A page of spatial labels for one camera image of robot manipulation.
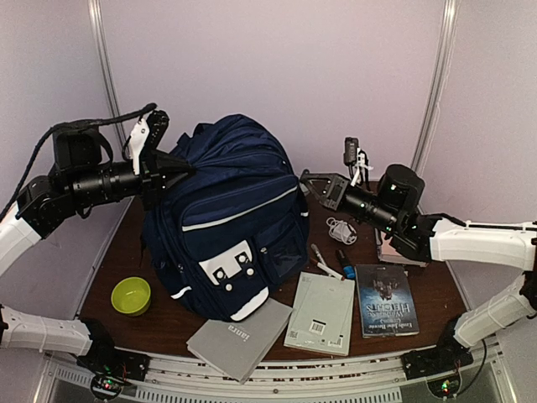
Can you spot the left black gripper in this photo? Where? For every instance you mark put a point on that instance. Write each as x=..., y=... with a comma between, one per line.
x=156, y=166

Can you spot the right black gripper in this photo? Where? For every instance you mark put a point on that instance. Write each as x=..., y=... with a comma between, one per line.
x=334, y=193

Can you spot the navy blue student backpack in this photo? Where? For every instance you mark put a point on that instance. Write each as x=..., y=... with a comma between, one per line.
x=221, y=241

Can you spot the red white marker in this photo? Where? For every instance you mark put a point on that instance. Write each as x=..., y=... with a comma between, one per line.
x=329, y=271

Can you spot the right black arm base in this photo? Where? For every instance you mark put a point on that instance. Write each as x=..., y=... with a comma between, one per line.
x=447, y=355

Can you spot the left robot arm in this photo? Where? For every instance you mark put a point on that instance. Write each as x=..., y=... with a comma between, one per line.
x=82, y=164

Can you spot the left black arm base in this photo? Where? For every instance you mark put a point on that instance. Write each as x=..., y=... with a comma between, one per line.
x=104, y=358

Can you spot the grey red pen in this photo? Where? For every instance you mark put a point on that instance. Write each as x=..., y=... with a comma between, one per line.
x=317, y=253

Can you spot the blue black marker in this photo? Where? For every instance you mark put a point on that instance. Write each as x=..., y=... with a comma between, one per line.
x=346, y=265

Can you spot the pink paperback book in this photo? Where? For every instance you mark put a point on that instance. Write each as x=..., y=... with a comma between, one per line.
x=387, y=254

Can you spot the lime green bowl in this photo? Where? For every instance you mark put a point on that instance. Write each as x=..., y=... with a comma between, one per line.
x=131, y=296

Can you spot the light grey barcode notebook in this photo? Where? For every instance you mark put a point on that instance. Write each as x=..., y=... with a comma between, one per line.
x=321, y=320

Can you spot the dark Wuthering Heights book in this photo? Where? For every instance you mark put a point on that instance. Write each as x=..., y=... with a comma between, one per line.
x=385, y=301

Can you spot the grey hardcover book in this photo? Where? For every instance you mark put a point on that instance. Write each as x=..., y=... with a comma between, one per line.
x=236, y=348

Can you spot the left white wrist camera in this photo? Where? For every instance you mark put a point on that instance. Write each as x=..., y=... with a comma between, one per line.
x=145, y=137

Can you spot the white charger with cable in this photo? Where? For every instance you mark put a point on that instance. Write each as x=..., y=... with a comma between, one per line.
x=341, y=231

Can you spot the left aluminium frame post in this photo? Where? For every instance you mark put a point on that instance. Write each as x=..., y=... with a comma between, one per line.
x=99, y=36

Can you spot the aluminium frame post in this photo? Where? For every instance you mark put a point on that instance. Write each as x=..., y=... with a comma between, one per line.
x=99, y=36
x=438, y=83

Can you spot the aluminium front rail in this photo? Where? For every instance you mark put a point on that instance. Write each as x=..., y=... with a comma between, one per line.
x=374, y=378

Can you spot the right aluminium frame post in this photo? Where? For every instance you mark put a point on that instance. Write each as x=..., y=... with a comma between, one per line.
x=438, y=83

